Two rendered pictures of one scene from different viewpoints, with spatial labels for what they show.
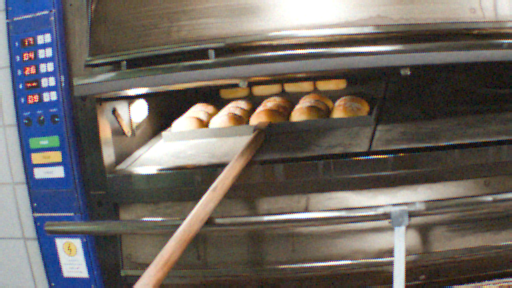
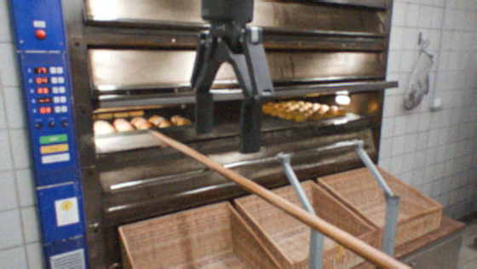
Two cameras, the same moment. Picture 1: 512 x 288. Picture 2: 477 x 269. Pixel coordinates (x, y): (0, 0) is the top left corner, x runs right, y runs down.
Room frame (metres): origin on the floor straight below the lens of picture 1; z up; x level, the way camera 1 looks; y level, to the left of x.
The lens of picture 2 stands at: (0.70, 0.89, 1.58)
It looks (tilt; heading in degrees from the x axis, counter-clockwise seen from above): 12 degrees down; 316
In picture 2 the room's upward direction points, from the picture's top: straight up
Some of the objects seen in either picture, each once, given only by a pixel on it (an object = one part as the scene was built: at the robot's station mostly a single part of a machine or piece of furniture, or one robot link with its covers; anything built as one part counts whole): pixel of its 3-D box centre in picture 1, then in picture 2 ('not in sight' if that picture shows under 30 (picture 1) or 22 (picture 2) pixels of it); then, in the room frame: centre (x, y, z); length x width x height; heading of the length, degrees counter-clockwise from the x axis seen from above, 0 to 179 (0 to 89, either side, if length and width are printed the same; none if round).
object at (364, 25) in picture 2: not in sight; (272, 14); (1.90, -0.52, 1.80); 1.79 x 0.11 x 0.19; 78
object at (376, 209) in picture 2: not in sight; (376, 203); (1.51, -1.07, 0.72); 0.56 x 0.49 x 0.28; 76
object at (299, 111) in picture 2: not in sight; (296, 109); (2.20, -1.18, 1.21); 0.61 x 0.48 x 0.06; 168
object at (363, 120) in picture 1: (276, 114); (140, 125); (2.51, -0.07, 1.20); 0.55 x 0.36 x 0.03; 78
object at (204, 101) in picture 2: not in sight; (204, 113); (1.14, 0.54, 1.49); 0.03 x 0.01 x 0.07; 79
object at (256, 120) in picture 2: not in sight; (259, 111); (0.99, 0.56, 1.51); 0.03 x 0.01 x 0.05; 169
